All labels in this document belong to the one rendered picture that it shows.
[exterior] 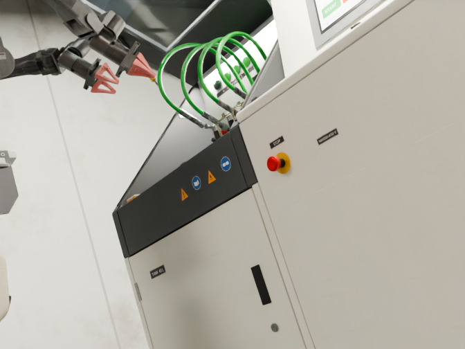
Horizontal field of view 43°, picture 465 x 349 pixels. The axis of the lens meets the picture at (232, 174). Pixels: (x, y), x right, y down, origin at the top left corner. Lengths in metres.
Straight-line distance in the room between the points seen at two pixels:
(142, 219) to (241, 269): 0.46
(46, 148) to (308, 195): 2.61
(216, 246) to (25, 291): 2.00
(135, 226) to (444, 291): 1.06
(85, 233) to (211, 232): 2.09
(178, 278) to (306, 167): 0.61
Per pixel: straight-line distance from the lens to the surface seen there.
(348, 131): 1.31
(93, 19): 1.73
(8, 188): 1.52
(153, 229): 1.87
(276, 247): 1.48
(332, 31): 1.67
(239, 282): 1.60
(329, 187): 1.35
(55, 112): 3.93
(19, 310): 3.47
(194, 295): 1.76
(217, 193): 1.61
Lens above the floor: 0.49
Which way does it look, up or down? 13 degrees up
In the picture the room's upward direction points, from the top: 18 degrees counter-clockwise
